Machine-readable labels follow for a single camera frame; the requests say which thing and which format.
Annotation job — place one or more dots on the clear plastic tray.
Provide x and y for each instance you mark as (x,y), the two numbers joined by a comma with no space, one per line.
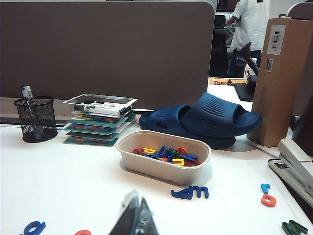
(102,98)

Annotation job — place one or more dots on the grey partition base rail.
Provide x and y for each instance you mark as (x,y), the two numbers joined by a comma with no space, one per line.
(7,110)

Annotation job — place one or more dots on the grey white stapler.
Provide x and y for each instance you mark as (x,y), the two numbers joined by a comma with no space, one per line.
(293,156)

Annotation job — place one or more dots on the green letter m magnet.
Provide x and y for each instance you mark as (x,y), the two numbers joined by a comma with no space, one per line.
(293,227)

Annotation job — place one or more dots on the dark blue letter m magnet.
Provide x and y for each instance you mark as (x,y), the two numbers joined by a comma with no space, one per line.
(201,192)

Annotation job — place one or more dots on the black whiteboard marker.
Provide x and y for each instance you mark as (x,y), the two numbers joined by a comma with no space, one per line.
(82,107)

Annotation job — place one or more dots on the brown cardboard box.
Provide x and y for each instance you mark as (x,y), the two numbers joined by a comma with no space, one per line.
(278,85)

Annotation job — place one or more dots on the black mesh pen holder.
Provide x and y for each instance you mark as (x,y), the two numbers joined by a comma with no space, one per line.
(36,117)

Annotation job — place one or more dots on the red letter o magnet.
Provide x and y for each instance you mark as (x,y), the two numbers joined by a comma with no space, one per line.
(265,202)
(83,232)

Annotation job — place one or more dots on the white whiteboard marker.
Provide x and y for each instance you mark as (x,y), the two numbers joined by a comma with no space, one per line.
(105,109)

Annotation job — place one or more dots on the yellow Toblerone box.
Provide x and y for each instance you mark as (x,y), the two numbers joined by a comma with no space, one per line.
(227,82)

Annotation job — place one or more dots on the beige oval paper bowl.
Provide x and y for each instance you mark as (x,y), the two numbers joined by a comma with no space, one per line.
(156,169)

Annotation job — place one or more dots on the black office chair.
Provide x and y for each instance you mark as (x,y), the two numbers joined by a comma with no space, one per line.
(218,54)

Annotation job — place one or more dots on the clear black pen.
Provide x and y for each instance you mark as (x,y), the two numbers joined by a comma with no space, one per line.
(27,94)

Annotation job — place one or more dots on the blue letter g magnet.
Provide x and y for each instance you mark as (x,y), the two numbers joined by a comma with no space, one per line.
(34,227)

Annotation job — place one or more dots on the light blue letter r magnet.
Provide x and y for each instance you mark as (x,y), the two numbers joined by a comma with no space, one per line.
(265,187)

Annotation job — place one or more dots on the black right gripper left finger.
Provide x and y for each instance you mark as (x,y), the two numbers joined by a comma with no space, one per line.
(130,220)

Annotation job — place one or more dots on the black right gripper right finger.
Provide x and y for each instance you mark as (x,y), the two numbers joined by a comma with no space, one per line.
(146,222)

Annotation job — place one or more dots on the person in white shirt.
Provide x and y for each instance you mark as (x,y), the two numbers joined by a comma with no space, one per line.
(249,22)

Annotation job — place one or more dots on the green magnet letter card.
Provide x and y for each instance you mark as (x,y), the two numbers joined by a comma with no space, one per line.
(102,128)
(93,135)
(90,142)
(122,120)

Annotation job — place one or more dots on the dark grey monitor stand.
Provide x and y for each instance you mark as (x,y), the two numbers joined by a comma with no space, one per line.
(245,52)

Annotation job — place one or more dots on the brown desk partition panel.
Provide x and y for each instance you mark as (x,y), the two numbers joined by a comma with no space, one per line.
(105,54)
(305,73)

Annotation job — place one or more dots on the white red printed package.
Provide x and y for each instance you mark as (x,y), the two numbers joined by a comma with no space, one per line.
(247,71)

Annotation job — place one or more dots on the dark blue rubber slipper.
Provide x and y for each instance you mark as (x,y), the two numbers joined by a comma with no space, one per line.
(159,120)
(215,115)

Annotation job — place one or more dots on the yellow letter n magnet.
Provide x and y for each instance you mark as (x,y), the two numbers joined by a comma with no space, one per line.
(178,161)

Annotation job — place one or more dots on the blue letter u magnet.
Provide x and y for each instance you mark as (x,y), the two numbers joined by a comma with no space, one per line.
(166,153)

